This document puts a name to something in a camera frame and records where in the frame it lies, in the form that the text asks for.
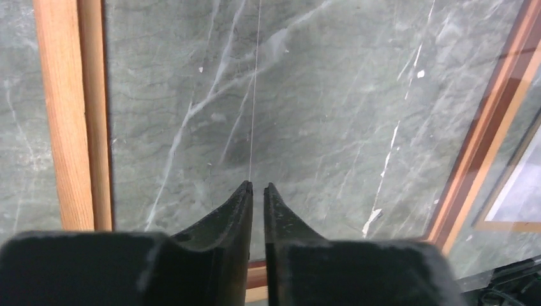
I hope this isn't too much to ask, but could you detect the landscape photo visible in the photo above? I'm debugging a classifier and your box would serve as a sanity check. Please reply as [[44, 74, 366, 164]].
[[475, 120, 540, 233]]

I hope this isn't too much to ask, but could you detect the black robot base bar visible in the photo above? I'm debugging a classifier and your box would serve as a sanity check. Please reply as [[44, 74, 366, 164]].
[[458, 256, 540, 306]]

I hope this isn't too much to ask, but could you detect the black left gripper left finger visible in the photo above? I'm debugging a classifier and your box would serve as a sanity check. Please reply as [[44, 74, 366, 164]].
[[1, 181, 253, 305]]

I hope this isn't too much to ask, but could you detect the wooden picture frame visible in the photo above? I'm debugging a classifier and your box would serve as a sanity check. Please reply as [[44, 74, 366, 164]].
[[32, 0, 541, 304]]

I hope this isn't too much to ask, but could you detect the clear acrylic sheet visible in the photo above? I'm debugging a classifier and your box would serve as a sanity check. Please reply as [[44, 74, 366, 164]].
[[248, 1, 540, 277]]

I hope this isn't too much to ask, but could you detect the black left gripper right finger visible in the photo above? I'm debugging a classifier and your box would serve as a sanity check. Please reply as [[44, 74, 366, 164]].
[[263, 184, 465, 305]]

